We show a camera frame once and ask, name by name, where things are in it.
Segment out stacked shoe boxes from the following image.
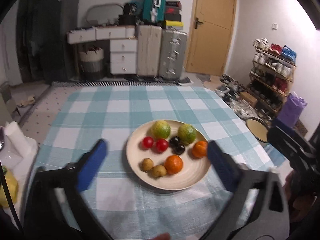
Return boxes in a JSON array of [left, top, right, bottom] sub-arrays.
[[164, 1, 183, 30]]

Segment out cream round plate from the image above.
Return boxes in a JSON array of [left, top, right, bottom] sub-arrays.
[[126, 121, 212, 191]]

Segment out white wall switch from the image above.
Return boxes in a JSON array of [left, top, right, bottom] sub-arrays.
[[272, 23, 278, 30]]

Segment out oval mirror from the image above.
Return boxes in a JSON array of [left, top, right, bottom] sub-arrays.
[[84, 3, 124, 26]]

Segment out round tray on floor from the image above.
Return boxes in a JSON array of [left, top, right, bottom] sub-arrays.
[[246, 118, 268, 143]]

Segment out person's right hand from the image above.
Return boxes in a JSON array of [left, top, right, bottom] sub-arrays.
[[283, 170, 317, 223]]

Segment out yellow-green citrus fruit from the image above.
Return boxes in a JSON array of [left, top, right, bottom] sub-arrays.
[[151, 120, 171, 139]]

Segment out small brown longan fruit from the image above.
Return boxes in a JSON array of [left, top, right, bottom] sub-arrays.
[[140, 158, 154, 172]]

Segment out wooden door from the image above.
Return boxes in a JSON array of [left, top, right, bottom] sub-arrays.
[[185, 0, 236, 76]]

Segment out person's left hand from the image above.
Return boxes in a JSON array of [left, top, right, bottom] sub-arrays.
[[150, 232, 171, 240]]

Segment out red cherry tomato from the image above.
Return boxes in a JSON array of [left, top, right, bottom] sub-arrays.
[[142, 137, 154, 149], [156, 139, 169, 153]]

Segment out purple bag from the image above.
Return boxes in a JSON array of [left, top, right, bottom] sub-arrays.
[[277, 92, 308, 128]]

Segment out silver suitcase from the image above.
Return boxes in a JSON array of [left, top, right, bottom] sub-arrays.
[[158, 29, 188, 80]]

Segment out white drawer desk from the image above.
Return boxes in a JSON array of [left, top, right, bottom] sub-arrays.
[[67, 25, 138, 75]]

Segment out black refrigerator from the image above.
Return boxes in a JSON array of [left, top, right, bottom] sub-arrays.
[[16, 0, 79, 84]]

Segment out dotted floor mat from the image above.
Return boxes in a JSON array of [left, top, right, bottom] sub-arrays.
[[22, 86, 177, 144]]

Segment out beige suitcase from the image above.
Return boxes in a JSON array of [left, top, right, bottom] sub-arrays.
[[137, 25, 162, 77]]

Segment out yellow plastic bag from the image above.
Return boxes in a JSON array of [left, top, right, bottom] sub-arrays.
[[0, 166, 18, 208]]

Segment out teal suitcase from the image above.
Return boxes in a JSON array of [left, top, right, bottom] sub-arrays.
[[142, 0, 165, 23]]

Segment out striped laundry basket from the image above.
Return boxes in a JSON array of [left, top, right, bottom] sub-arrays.
[[79, 46, 104, 81]]

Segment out white paper roll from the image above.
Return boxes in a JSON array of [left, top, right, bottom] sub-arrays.
[[4, 121, 31, 158]]

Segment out green speckled citrus fruit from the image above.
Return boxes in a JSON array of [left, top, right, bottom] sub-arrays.
[[177, 124, 197, 145]]

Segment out orange tangerine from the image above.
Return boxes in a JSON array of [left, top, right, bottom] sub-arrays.
[[164, 155, 183, 175], [192, 141, 208, 158]]

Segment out teal checkered tablecloth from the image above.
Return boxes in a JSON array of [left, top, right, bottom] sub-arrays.
[[23, 85, 278, 240]]

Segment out wooden shoe rack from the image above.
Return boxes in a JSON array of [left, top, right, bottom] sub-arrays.
[[247, 38, 297, 116]]

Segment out dark purple plum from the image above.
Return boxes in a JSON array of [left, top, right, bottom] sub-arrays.
[[169, 136, 180, 147], [174, 144, 185, 155]]

